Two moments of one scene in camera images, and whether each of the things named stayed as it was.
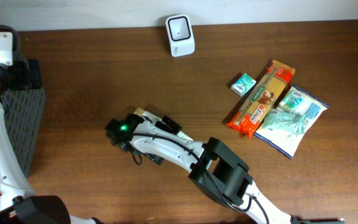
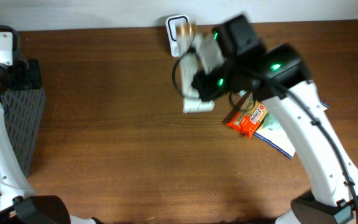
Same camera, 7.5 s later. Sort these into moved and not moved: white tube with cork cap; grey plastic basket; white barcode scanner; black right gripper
Moved: black right gripper; white tube with cork cap
Not moved: grey plastic basket; white barcode scanner
